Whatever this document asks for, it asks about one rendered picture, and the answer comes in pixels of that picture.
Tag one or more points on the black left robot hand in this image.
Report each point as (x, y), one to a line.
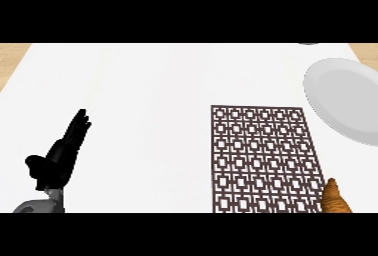
(59, 156)

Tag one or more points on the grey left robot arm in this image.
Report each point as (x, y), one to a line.
(43, 203)

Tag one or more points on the brown patterned placemat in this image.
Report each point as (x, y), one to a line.
(263, 160)

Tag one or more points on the white round plate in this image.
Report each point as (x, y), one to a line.
(347, 98)

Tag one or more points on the grey round object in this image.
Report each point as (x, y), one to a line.
(309, 43)

